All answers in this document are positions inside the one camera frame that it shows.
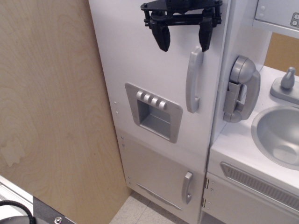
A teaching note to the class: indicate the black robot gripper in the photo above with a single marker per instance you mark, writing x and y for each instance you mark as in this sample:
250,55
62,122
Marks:
160,14

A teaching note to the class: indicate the white fridge door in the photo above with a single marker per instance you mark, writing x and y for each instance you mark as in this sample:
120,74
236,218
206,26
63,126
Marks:
130,54

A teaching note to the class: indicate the grey ice dispenser box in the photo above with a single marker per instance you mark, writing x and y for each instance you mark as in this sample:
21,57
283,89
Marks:
154,113

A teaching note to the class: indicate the grey toy telephone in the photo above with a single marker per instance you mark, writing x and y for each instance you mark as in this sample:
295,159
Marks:
243,90

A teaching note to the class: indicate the white toy microwave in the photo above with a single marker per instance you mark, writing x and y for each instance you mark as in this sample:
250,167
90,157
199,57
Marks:
278,16

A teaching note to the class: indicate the white toy kitchen cabinet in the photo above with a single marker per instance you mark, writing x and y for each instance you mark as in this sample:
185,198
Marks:
232,143

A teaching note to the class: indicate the grey toy faucet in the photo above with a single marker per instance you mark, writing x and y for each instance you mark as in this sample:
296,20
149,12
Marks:
286,88

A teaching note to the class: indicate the grey toy sink bowl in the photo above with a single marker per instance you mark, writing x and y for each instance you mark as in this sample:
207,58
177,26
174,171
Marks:
275,132

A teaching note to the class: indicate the white freezer door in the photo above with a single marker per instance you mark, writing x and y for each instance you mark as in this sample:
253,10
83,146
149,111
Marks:
159,178

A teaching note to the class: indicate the white oven door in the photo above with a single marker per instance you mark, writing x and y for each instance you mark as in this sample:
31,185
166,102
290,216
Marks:
230,204

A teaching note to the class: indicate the grey oven vent panel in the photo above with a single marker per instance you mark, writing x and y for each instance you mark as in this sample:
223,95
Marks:
263,187

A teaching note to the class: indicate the grey fridge door handle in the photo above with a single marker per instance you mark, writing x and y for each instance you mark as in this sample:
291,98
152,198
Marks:
195,62

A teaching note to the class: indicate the grey freezer door handle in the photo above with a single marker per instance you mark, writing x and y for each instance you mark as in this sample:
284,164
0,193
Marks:
185,194

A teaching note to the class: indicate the black metal base plate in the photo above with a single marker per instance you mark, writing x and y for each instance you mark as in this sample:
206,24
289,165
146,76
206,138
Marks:
42,214

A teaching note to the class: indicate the aluminium frame rail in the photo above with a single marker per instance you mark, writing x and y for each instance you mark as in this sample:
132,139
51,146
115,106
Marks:
10,191

